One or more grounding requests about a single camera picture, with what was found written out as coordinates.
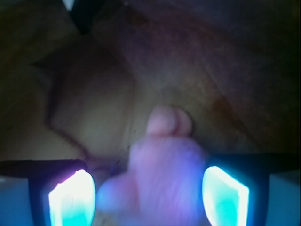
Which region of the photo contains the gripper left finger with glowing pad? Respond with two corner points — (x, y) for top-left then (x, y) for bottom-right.
(0, 159), (96, 226)

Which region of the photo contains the brown paper bag liner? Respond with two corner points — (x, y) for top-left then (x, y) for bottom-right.
(0, 0), (301, 186)

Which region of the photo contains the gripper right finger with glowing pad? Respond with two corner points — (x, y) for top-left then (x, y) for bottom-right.
(202, 153), (301, 226)

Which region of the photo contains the pink plush bunny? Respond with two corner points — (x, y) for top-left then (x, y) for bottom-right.
(96, 106), (205, 226)

